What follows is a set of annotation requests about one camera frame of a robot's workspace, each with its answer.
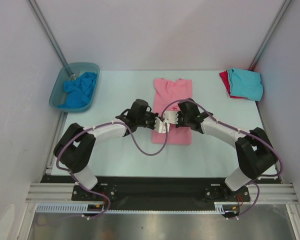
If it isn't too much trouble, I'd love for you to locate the folded light blue t shirt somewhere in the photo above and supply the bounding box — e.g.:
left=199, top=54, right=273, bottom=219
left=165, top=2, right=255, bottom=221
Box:
left=227, top=68, right=264, bottom=102

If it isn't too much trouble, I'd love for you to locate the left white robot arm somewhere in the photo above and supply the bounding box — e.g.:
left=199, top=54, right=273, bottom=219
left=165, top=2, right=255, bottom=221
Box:
left=53, top=99, right=159, bottom=200

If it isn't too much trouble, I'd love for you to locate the crumpled blue t shirt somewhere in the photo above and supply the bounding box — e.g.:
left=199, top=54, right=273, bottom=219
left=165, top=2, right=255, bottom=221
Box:
left=58, top=72, right=98, bottom=109

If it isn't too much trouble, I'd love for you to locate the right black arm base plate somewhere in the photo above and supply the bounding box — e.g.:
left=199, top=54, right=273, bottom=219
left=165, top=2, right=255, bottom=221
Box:
left=203, top=184, right=251, bottom=203

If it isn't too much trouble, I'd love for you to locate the aluminium corner post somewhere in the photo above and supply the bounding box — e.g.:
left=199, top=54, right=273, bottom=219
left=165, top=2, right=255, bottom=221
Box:
left=26, top=0, right=68, bottom=66
left=248, top=0, right=294, bottom=71

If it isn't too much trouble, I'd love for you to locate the pink t shirt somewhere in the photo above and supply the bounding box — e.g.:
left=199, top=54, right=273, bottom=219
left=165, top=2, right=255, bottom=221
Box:
left=153, top=78, right=193, bottom=146

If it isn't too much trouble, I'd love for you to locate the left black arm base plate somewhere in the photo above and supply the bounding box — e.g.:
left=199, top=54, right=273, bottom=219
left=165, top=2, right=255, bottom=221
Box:
left=71, top=183, right=117, bottom=202

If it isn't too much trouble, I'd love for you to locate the translucent blue plastic bin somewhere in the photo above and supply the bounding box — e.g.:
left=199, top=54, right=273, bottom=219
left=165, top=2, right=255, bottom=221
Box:
left=49, top=62, right=100, bottom=113

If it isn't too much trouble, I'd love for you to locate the aluminium front rail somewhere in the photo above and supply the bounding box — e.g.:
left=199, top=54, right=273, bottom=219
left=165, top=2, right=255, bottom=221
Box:
left=26, top=183, right=298, bottom=204

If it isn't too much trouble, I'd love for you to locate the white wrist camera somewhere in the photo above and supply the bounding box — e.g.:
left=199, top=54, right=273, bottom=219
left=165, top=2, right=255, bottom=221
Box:
left=163, top=111, right=179, bottom=125
left=154, top=117, right=170, bottom=134

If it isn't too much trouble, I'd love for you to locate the left aluminium corner post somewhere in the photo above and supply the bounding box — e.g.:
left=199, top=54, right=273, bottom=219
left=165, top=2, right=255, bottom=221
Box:
left=26, top=0, right=68, bottom=66

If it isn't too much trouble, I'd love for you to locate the folded red t shirt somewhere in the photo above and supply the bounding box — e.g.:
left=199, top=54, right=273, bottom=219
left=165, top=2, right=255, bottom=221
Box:
left=219, top=70, right=246, bottom=99

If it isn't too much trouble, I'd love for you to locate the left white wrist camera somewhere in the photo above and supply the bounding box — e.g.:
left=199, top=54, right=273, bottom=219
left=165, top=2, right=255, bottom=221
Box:
left=154, top=117, right=170, bottom=134

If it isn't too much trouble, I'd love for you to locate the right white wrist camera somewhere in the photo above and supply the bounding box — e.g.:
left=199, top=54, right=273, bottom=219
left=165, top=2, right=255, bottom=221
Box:
left=163, top=111, right=179, bottom=125

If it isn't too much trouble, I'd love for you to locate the right aluminium corner post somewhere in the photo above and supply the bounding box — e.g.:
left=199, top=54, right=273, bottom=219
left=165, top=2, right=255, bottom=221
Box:
left=248, top=0, right=294, bottom=71

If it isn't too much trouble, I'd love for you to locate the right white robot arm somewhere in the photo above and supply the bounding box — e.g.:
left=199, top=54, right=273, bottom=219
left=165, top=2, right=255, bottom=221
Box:
left=177, top=98, right=278, bottom=201

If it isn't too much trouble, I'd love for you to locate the slotted cable duct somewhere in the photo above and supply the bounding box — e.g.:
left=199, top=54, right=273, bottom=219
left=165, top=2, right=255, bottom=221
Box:
left=36, top=202, right=235, bottom=214

